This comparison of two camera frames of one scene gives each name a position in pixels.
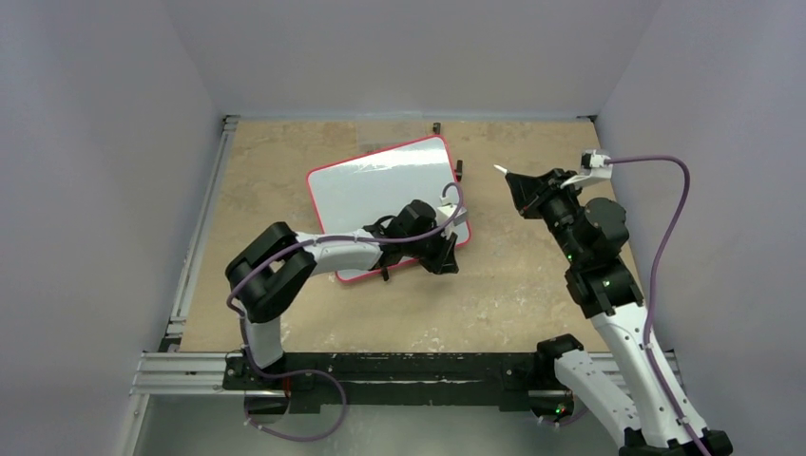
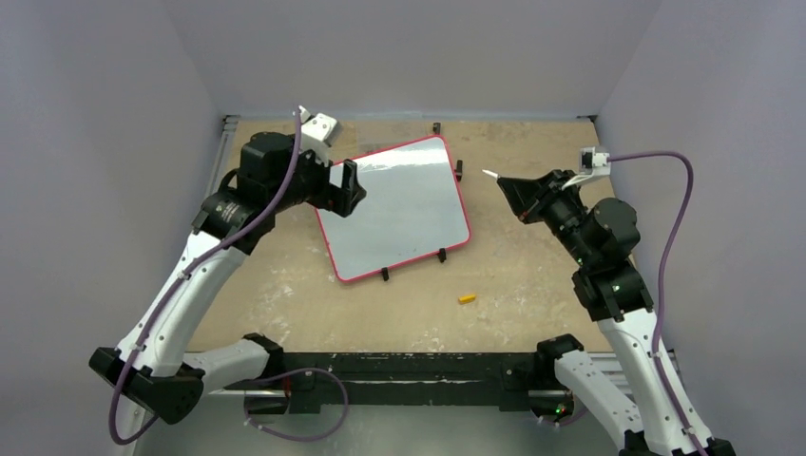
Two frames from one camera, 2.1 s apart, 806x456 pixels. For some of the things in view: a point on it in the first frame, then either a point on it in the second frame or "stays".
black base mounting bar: (403, 383) stays
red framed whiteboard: (350, 193) stays
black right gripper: (535, 197) stays
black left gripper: (444, 262) → (335, 199)
